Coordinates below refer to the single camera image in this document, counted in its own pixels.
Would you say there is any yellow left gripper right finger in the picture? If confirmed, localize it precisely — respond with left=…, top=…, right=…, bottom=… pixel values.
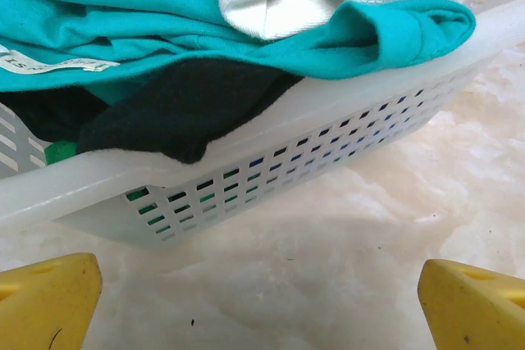
left=417, top=258, right=525, bottom=350

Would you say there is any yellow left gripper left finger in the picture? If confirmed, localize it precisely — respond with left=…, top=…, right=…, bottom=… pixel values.
left=0, top=252, right=103, bottom=350

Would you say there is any teal t-shirt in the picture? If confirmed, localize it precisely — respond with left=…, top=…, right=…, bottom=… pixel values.
left=0, top=0, right=477, bottom=93

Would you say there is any white plastic laundry basket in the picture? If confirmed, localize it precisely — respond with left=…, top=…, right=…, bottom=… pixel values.
left=0, top=0, right=525, bottom=251

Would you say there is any black t-shirt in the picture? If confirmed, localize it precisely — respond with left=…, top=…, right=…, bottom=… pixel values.
left=0, top=58, right=305, bottom=165

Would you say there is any green t-shirt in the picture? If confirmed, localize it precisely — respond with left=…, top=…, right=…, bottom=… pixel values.
left=43, top=140, right=80, bottom=167

